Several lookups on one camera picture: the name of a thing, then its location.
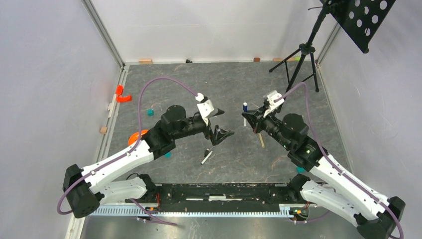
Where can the black music stand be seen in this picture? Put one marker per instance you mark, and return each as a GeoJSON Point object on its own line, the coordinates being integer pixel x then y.
{"type": "Point", "coordinates": [359, 19]}

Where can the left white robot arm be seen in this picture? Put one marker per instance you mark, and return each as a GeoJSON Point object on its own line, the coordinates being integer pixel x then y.
{"type": "Point", "coordinates": [85, 189]}

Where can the yellow highlighter pen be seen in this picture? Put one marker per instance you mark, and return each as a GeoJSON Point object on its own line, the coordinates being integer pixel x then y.
{"type": "Point", "coordinates": [261, 140]}

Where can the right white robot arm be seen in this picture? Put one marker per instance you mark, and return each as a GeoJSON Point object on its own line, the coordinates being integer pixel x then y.
{"type": "Point", "coordinates": [374, 215]}

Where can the white pen with black tip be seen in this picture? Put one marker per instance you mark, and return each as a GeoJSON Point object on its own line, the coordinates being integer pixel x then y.
{"type": "Point", "coordinates": [206, 157]}

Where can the red block upright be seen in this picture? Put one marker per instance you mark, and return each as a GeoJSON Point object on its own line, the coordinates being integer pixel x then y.
{"type": "Point", "coordinates": [119, 90]}

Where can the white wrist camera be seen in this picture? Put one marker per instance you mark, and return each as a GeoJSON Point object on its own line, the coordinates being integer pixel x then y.
{"type": "Point", "coordinates": [206, 108]}
{"type": "Point", "coordinates": [272, 101]}

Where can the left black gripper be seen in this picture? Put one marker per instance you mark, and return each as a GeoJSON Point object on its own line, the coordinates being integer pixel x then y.
{"type": "Point", "coordinates": [219, 134]}

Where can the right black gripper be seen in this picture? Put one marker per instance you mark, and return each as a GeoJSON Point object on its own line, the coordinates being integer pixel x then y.
{"type": "Point", "coordinates": [256, 119]}

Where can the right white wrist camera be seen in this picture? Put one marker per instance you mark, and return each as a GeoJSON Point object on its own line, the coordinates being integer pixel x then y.
{"type": "Point", "coordinates": [272, 101]}

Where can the white cable duct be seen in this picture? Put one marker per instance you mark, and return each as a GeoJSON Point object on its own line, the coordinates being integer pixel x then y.
{"type": "Point", "coordinates": [114, 210]}

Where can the orange U-shaped block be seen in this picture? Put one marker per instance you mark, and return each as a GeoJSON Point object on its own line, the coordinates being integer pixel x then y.
{"type": "Point", "coordinates": [135, 136]}

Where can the teal block right side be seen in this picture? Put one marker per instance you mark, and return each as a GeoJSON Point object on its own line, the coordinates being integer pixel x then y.
{"type": "Point", "coordinates": [300, 170]}

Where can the red L-shaped block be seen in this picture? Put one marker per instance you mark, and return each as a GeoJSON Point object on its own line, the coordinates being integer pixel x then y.
{"type": "Point", "coordinates": [123, 99]}

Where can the wooden block at wall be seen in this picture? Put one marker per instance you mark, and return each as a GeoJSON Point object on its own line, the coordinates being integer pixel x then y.
{"type": "Point", "coordinates": [145, 61]}

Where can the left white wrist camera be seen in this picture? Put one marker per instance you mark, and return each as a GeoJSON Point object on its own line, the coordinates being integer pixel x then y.
{"type": "Point", "coordinates": [206, 108]}

